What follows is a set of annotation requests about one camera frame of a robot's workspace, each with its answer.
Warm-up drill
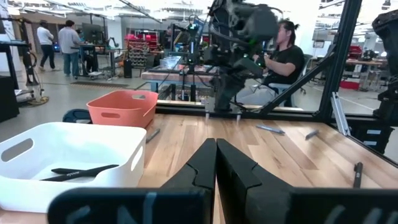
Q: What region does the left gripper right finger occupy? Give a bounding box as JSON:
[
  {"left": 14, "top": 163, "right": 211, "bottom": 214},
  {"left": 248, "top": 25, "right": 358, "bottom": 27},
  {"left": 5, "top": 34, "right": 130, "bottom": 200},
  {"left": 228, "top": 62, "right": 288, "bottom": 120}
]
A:
[{"left": 216, "top": 138, "right": 398, "bottom": 224}]

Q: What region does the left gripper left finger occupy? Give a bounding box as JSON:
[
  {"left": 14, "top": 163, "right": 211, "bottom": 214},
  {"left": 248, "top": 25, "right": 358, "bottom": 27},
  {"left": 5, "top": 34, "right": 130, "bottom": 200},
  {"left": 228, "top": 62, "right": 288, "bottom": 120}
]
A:
[{"left": 47, "top": 138, "right": 218, "bottom": 224}]

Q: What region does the grey pencil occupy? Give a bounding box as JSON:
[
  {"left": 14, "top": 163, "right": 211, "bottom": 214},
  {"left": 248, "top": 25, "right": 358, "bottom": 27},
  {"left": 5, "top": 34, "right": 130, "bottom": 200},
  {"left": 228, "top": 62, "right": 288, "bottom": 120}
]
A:
[{"left": 145, "top": 128, "right": 161, "bottom": 144}]

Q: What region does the grey crayon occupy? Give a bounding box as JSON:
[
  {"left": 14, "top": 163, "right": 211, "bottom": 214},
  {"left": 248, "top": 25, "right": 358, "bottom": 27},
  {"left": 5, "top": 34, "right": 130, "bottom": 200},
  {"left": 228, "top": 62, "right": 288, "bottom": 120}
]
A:
[
  {"left": 255, "top": 124, "right": 285, "bottom": 135},
  {"left": 304, "top": 129, "right": 320, "bottom": 141}
]

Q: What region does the black pen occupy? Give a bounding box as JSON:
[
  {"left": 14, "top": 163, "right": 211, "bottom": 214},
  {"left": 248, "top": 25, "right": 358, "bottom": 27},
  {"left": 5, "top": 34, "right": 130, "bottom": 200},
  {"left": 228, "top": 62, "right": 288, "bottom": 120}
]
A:
[
  {"left": 40, "top": 164, "right": 120, "bottom": 182},
  {"left": 50, "top": 167, "right": 94, "bottom": 175},
  {"left": 353, "top": 161, "right": 364, "bottom": 189}
]

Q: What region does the orange plastic bin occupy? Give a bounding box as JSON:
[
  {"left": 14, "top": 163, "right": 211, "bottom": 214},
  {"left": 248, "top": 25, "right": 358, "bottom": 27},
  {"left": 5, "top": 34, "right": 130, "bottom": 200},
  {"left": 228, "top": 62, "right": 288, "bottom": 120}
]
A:
[{"left": 86, "top": 90, "right": 159, "bottom": 129}]

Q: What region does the wooden top workbench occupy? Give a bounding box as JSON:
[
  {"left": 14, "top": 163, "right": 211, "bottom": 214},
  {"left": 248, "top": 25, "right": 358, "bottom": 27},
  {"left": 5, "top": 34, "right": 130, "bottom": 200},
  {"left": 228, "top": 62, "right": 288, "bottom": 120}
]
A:
[{"left": 141, "top": 55, "right": 218, "bottom": 102}]

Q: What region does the light blue office chair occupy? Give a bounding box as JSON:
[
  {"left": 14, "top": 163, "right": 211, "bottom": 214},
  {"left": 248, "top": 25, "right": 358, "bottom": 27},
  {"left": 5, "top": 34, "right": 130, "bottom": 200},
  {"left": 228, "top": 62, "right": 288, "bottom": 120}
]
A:
[{"left": 267, "top": 53, "right": 313, "bottom": 108}]

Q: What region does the silver aluminium bar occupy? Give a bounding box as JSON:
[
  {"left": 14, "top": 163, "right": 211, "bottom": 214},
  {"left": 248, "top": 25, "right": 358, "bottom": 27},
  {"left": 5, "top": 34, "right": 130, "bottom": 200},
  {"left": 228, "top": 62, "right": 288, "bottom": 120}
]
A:
[{"left": 330, "top": 91, "right": 351, "bottom": 137}]

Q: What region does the black computer tower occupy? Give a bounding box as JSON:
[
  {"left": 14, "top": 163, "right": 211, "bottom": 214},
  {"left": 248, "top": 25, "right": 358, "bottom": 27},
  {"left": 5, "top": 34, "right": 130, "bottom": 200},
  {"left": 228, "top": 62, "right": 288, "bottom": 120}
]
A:
[{"left": 123, "top": 58, "right": 133, "bottom": 79}]

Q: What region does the person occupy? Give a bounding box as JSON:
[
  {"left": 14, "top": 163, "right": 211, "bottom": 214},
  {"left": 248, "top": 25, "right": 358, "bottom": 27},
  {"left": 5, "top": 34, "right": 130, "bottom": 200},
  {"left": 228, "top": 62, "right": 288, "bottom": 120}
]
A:
[
  {"left": 36, "top": 20, "right": 57, "bottom": 73},
  {"left": 57, "top": 19, "right": 83, "bottom": 78},
  {"left": 235, "top": 19, "right": 307, "bottom": 107}
]

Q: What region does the dark floor mat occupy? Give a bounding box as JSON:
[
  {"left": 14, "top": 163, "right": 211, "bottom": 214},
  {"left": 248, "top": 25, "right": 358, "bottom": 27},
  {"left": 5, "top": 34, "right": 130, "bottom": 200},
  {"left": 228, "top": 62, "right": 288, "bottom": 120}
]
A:
[{"left": 70, "top": 80, "right": 130, "bottom": 89}]

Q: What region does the red parts bin shelf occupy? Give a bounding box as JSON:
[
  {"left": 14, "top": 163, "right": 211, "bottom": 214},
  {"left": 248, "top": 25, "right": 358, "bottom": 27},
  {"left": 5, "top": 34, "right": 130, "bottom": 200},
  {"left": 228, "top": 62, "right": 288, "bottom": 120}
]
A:
[{"left": 124, "top": 29, "right": 162, "bottom": 68}]

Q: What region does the red box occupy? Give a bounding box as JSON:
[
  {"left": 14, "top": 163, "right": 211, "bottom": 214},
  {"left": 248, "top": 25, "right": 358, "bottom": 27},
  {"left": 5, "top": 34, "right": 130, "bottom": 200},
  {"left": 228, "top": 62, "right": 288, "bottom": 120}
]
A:
[{"left": 339, "top": 80, "right": 361, "bottom": 91}]

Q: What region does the office desk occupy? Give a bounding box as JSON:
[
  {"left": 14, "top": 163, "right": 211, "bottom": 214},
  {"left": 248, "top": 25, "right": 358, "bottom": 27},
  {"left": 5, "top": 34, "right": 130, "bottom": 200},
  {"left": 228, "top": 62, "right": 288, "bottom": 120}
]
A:
[{"left": 70, "top": 42, "right": 129, "bottom": 80}]

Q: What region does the white plastic bin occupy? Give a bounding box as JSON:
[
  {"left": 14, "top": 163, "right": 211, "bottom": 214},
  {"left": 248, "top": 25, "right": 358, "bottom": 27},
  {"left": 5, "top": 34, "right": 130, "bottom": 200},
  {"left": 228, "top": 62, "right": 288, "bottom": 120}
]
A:
[{"left": 0, "top": 121, "right": 147, "bottom": 214}]

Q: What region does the wooden table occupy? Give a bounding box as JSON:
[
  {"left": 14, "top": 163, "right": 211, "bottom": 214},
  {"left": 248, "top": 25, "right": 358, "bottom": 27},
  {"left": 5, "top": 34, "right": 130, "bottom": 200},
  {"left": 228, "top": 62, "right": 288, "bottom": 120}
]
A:
[{"left": 343, "top": 57, "right": 389, "bottom": 93}]

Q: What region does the stand with round base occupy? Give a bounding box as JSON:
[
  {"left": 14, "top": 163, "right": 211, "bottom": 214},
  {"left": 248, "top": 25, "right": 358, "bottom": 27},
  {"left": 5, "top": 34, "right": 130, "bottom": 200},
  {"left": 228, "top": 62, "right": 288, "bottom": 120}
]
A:
[{"left": 12, "top": 17, "right": 50, "bottom": 106}]

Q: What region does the dark monitor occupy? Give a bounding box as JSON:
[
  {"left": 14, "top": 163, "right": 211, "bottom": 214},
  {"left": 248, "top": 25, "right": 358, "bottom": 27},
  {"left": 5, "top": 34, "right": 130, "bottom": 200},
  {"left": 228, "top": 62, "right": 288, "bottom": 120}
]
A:
[{"left": 81, "top": 22, "right": 105, "bottom": 45}]

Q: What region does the black cabinet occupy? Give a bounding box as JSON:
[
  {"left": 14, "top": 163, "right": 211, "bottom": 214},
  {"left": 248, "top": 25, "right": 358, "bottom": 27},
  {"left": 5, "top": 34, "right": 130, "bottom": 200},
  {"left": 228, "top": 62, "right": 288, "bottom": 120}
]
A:
[{"left": 0, "top": 17, "right": 21, "bottom": 123}]

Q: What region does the black stand device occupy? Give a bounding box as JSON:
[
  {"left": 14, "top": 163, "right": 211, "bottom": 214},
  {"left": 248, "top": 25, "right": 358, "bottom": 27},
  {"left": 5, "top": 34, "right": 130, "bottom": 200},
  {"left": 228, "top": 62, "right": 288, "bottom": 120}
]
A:
[{"left": 371, "top": 9, "right": 398, "bottom": 155}]

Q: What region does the black aluminium rig frame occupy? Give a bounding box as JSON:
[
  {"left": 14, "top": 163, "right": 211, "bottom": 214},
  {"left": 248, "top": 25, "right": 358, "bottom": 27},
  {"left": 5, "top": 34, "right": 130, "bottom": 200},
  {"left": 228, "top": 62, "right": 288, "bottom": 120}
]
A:
[{"left": 154, "top": 0, "right": 398, "bottom": 169}]

